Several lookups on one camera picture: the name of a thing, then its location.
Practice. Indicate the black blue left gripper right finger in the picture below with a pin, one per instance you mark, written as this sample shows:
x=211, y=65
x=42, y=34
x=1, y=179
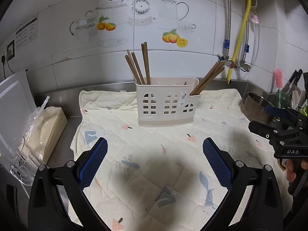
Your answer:
x=263, y=210

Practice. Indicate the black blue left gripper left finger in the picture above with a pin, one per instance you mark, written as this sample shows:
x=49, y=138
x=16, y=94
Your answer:
x=46, y=209

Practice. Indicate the brown wooden chopstick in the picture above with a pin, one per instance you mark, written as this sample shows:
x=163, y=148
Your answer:
x=133, y=69
x=206, y=77
x=147, y=64
x=129, y=54
x=213, y=73
x=138, y=68
x=143, y=54
x=209, y=80

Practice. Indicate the person's right hand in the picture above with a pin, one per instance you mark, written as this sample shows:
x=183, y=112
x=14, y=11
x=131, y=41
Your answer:
x=289, y=166

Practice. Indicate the lime green plastic basket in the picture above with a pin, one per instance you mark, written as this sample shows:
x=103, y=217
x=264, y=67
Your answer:
x=303, y=110

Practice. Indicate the green glass jar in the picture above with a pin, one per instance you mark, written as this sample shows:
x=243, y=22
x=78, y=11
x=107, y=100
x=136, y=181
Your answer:
x=282, y=100

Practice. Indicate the stainless steel pot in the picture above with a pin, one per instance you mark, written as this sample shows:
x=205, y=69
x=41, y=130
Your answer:
x=254, y=106

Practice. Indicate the clear glass mug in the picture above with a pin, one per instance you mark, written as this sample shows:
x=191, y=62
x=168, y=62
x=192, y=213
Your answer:
x=23, y=162

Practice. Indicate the pink bottle brush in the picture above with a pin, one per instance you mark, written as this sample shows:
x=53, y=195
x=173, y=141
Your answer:
x=278, y=78

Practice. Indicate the chrome angle valve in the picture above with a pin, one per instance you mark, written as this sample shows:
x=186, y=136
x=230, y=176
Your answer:
x=244, y=66

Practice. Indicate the cream quilted patterned mat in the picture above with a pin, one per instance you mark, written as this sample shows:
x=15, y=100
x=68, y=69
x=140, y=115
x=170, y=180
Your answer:
x=157, y=178

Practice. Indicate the white cutting board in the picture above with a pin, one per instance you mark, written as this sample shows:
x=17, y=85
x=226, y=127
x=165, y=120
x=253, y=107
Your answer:
x=17, y=104

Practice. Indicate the beige plastic utensil holder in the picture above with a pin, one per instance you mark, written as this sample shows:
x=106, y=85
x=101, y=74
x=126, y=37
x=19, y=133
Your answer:
x=167, y=101

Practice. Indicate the white instruction sticker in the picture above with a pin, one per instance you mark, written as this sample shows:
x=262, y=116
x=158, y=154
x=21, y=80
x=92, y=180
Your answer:
x=26, y=33

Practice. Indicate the black handled kitchen knife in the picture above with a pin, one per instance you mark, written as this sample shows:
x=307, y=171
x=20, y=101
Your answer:
x=293, y=82

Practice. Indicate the red handled water valve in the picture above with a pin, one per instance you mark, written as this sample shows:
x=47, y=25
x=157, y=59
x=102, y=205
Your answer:
x=227, y=61

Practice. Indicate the black wall power socket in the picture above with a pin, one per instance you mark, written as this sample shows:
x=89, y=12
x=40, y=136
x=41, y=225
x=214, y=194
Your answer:
x=10, y=50

